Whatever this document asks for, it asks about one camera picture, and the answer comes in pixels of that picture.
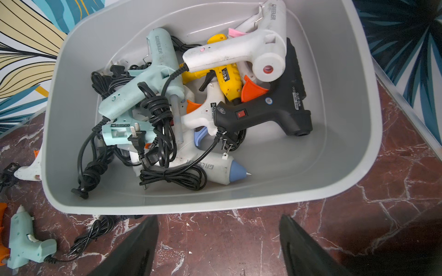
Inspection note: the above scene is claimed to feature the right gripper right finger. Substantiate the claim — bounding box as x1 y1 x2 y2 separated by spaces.
279 215 351 276

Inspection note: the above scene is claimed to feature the black glue gun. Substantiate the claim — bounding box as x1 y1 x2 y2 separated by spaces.
214 39 313 136

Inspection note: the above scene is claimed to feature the grey plastic storage box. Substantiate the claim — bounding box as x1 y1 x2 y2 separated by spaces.
41 1 382 215

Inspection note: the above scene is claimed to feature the large white pink-tip glue gun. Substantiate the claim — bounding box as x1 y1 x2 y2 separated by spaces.
183 1 287 82

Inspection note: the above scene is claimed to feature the mint green large glue gun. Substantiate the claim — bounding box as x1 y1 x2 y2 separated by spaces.
98 28 180 123

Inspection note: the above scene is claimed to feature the yellow glue gun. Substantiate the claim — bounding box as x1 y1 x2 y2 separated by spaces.
179 33 244 102

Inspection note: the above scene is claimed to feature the white small glue gun pair-left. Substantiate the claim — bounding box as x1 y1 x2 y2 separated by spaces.
181 80 226 136

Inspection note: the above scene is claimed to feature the orange small glue gun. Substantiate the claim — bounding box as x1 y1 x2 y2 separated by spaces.
0 202 10 266

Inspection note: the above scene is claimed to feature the mint green small glue gun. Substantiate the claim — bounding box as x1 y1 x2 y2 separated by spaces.
102 108 156 146

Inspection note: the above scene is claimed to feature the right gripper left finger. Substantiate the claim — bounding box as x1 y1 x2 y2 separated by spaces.
89 216 159 276

